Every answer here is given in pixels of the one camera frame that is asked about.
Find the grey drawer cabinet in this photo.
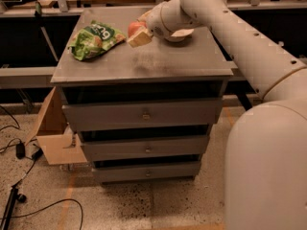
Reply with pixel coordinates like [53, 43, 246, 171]
[50, 6, 233, 184]

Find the top grey drawer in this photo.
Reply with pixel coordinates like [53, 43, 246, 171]
[62, 99, 222, 131]

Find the black floor cable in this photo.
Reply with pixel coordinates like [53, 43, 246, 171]
[0, 198, 84, 230]

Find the white paper bowl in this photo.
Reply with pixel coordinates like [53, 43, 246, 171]
[166, 29, 194, 42]

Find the green snack bag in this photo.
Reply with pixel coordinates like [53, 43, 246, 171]
[68, 20, 126, 61]

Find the red apple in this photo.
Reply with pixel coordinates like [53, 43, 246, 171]
[128, 21, 146, 36]

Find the bottom grey drawer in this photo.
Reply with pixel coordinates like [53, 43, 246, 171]
[92, 161, 201, 183]

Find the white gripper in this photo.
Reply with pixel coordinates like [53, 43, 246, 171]
[128, 2, 173, 48]

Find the black power adapter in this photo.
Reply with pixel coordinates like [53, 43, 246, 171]
[15, 142, 25, 159]

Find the middle grey drawer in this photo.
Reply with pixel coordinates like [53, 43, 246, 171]
[82, 135, 209, 161]

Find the black tripod leg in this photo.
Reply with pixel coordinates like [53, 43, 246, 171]
[0, 187, 27, 230]

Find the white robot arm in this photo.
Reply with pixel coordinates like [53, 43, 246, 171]
[139, 0, 307, 230]

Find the grey metal rail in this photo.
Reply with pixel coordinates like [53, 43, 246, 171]
[0, 67, 55, 89]

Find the grey drawer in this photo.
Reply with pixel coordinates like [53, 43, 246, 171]
[62, 99, 222, 131]
[92, 161, 201, 183]
[82, 135, 209, 161]

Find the brown cardboard box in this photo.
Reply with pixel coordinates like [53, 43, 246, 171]
[25, 87, 87, 165]

